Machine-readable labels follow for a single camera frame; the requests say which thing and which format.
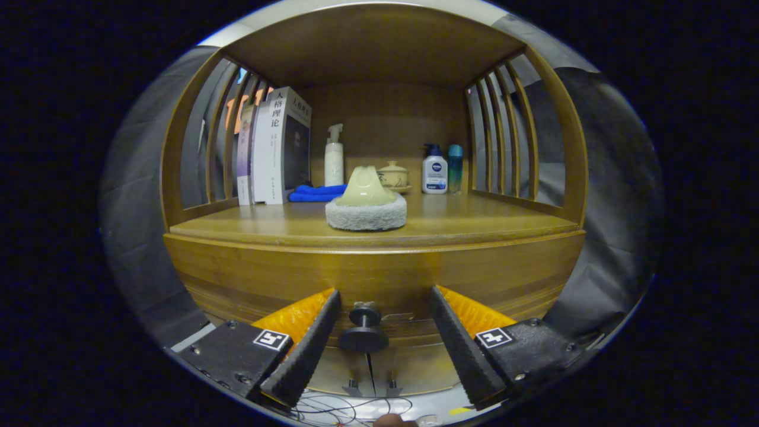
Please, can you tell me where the wooden cabinet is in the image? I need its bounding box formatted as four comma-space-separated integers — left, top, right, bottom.
159, 3, 589, 398

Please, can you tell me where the wooden cabinet door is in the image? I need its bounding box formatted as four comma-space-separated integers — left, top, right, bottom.
308, 347, 374, 397
371, 347, 469, 397

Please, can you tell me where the black drawer knob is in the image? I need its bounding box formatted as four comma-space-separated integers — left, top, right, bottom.
338, 301, 390, 354

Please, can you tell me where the white pump bottle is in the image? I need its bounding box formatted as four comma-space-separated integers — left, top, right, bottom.
324, 123, 345, 187

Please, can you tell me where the wooden drawer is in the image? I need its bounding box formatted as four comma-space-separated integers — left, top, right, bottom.
163, 230, 586, 348

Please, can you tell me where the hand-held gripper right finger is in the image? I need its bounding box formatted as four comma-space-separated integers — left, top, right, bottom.
430, 285, 585, 411

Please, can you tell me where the folded blue cloth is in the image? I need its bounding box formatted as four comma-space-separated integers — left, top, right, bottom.
288, 184, 348, 203

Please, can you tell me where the wooden countertop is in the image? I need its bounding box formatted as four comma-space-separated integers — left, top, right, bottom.
169, 190, 581, 248

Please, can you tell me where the large white book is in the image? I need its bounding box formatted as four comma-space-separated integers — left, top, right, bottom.
265, 87, 312, 205

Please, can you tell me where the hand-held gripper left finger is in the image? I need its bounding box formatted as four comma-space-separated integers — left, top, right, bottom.
172, 289, 342, 409

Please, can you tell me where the thin white book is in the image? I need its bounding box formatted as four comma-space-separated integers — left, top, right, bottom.
251, 98, 270, 205

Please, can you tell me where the beige lidded ceramic teacup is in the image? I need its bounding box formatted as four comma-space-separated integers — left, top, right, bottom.
377, 161, 412, 194

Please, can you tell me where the white lotion bottle blue cap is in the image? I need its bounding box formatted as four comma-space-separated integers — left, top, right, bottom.
422, 144, 448, 195

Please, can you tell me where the teal bottle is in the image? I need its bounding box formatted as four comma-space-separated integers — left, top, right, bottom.
447, 144, 464, 195

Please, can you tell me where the tangle of black cables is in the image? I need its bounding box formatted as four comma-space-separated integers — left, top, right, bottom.
291, 394, 414, 426

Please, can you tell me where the green handled grey scrubber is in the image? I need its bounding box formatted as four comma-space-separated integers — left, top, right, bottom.
325, 165, 408, 232

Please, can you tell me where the pale purple book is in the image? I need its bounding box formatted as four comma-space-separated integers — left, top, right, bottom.
237, 104, 257, 206

